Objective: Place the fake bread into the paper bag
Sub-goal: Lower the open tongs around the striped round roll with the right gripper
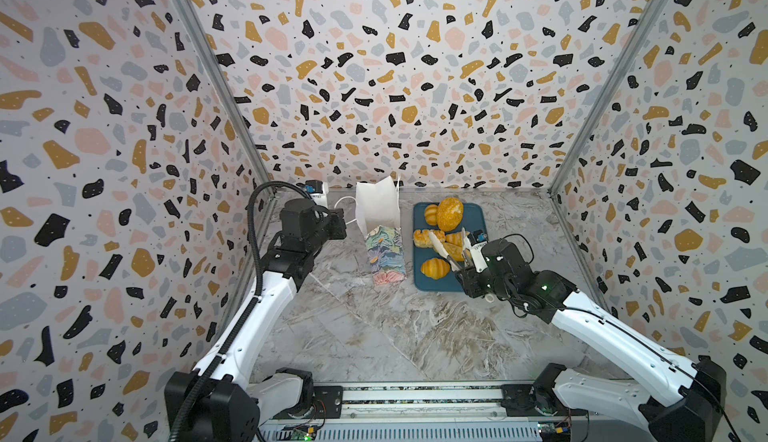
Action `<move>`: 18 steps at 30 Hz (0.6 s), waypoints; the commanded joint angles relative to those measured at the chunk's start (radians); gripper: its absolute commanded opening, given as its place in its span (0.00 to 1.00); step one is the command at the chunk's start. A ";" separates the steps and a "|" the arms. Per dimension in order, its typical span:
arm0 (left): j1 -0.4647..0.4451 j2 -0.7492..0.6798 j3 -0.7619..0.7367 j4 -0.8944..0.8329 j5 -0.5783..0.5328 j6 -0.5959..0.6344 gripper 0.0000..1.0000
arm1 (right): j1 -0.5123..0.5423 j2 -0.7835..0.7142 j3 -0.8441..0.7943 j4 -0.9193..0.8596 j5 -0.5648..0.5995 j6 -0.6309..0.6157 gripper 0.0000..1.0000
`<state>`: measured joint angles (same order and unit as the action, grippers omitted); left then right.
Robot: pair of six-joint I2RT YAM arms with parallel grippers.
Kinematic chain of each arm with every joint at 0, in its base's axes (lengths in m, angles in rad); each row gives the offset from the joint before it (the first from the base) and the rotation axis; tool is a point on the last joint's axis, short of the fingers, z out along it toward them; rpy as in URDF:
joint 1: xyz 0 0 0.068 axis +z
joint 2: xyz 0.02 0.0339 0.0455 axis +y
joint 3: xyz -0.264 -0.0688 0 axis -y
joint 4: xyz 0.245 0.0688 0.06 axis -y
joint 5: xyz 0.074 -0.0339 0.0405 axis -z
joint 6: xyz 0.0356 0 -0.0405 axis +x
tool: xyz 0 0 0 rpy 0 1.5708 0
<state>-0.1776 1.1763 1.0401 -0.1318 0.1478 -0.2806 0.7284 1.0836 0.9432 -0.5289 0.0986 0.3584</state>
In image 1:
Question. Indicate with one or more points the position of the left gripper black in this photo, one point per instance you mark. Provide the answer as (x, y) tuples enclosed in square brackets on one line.
[(334, 217)]

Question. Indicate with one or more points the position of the metal tongs cream tips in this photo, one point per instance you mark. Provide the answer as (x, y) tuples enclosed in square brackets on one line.
[(437, 245)]

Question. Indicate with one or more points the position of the round striped orange bun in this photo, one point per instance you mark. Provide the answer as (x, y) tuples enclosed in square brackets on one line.
[(435, 268)]

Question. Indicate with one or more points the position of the floral paper bag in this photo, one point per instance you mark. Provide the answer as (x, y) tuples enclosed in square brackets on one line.
[(377, 215)]

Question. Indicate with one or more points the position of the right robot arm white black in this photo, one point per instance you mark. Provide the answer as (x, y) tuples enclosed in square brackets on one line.
[(668, 395)]

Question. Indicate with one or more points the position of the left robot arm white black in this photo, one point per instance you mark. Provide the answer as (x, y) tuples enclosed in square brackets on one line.
[(252, 322)]

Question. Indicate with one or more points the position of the glossy orange oval bread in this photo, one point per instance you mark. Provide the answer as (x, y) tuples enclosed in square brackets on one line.
[(454, 251)]

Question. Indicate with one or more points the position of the striped croissant bread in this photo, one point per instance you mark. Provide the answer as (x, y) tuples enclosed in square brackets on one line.
[(461, 239)]

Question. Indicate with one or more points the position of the twisted glazed pastry bread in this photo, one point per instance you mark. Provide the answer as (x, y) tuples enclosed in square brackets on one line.
[(422, 237)]

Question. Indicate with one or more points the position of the large sugared oval bread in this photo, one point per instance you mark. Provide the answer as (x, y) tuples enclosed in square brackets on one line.
[(450, 214)]

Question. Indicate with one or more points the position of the small striped bun top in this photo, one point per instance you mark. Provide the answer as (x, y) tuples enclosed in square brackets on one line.
[(431, 215)]

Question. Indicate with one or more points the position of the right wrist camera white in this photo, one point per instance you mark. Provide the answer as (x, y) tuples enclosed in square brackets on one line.
[(474, 256)]

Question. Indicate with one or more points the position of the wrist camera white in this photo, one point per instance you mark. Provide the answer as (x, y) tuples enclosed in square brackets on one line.
[(317, 190), (474, 256)]

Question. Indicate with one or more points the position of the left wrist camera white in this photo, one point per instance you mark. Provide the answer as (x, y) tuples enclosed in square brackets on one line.
[(317, 190)]

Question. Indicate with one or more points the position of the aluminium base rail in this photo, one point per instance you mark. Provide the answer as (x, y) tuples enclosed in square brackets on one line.
[(439, 411)]

